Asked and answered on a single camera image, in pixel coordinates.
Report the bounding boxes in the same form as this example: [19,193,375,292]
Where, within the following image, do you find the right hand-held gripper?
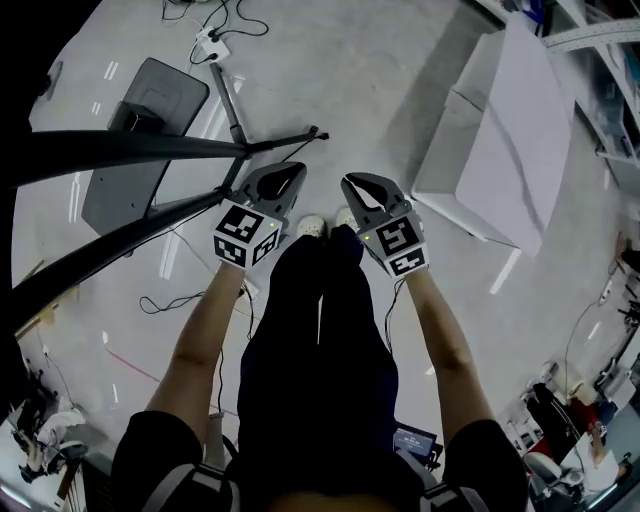
[341,172,432,279]

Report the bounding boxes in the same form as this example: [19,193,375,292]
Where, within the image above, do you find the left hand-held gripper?
[213,162,307,271]

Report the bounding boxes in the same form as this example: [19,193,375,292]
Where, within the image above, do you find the person's right forearm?
[399,269,496,426]

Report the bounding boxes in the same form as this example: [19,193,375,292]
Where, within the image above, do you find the person's left forearm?
[144,257,251,419]

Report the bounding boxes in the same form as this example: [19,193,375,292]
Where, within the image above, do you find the person's left white shoe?
[296,213,327,239]

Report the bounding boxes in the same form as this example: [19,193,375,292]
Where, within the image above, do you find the white low cabinet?
[409,14,576,259]

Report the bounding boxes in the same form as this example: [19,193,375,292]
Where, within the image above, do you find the person's dark trousers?
[237,223,401,451]

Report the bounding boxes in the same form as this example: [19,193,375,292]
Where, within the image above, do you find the black TV stand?
[9,62,331,331]

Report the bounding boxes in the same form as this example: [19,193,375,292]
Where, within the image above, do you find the small black box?
[107,99,166,135]

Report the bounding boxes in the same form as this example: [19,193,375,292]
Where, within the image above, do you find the blue screen device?
[393,423,444,464]

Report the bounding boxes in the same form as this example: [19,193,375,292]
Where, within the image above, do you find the person's black shirt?
[112,409,529,512]

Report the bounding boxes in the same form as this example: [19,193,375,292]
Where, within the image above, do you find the black floor cable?
[138,292,206,315]

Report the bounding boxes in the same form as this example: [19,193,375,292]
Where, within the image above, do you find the person's right grey shoulder strap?
[419,477,494,512]

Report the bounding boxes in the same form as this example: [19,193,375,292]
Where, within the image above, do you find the person's grey shoulder strap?
[419,477,494,512]
[144,462,241,512]

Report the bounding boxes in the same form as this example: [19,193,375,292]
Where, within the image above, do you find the person's left grey shoulder strap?
[144,462,241,512]

